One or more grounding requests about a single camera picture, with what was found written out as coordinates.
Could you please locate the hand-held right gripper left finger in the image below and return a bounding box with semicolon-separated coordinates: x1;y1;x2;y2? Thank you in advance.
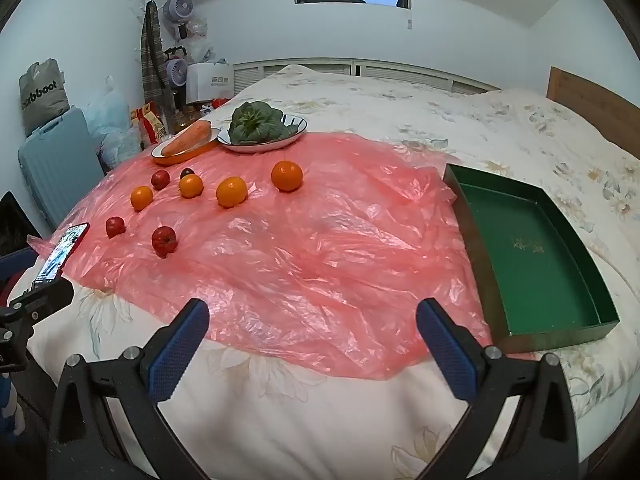
47;298;211;480

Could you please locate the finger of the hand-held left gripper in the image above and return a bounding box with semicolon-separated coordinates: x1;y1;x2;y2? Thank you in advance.
7;277;75;318

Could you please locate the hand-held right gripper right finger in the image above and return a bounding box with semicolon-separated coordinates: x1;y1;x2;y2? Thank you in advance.
416;298;581;480

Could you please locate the green tray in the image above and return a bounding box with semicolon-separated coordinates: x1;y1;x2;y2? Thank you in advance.
442;162;621;356

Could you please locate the large orange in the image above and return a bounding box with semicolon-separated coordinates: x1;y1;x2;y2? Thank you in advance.
270;160;304;193

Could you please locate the red smartphone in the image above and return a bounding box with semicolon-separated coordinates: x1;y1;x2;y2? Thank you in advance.
31;222;91;291

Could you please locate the black bag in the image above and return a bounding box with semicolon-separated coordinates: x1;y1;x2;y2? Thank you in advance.
0;190;41;256

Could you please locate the light blue suitcase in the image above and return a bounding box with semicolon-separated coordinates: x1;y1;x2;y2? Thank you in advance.
17;106;106;231

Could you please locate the pink plastic sheet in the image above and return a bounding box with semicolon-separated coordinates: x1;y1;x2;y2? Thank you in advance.
27;132;493;381

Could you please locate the white plastic bag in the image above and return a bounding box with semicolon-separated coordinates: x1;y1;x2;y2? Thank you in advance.
97;127;143;171

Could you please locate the orange plate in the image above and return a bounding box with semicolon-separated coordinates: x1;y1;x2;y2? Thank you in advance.
151;127;222;167

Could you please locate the light blue plastic bag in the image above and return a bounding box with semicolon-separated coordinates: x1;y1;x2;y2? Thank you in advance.
84;76;132;136

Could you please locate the grey tote bag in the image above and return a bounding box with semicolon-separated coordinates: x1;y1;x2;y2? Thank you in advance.
19;58;71;137

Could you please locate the red yellow snack bag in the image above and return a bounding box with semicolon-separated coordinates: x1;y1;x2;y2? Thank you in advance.
131;101;173;143

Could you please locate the carrot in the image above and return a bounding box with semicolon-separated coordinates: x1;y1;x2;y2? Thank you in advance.
161;120;213;157

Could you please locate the white blue-rimmed plate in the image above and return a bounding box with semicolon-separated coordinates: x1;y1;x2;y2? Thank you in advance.
217;114;309;153

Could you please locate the bok choy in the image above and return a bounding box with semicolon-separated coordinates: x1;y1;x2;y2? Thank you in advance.
228;101;297;145

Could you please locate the plaid coat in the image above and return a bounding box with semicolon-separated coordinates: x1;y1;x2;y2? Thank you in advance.
140;1;176;111

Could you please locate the purple desk fan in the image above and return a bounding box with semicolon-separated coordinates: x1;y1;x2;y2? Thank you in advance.
162;57;190;86
162;0;195;23

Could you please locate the white paper bag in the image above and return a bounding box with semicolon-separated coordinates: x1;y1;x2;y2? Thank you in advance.
186;60;235;102

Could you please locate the white louvered radiator cover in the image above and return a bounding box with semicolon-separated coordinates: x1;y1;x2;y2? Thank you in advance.
232;57;501;96

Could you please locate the wooden headboard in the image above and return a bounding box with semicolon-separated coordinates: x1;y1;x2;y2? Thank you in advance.
546;66;640;161

